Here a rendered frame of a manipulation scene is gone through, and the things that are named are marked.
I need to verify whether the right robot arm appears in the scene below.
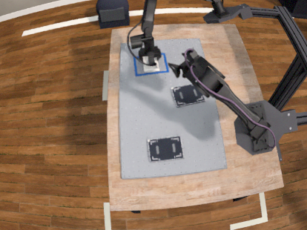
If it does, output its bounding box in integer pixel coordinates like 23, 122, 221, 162
130, 0, 230, 50

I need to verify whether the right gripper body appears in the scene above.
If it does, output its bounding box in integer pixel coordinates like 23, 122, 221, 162
138, 46, 162, 63

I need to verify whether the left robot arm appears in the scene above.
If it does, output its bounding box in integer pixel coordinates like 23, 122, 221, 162
185, 56, 271, 153

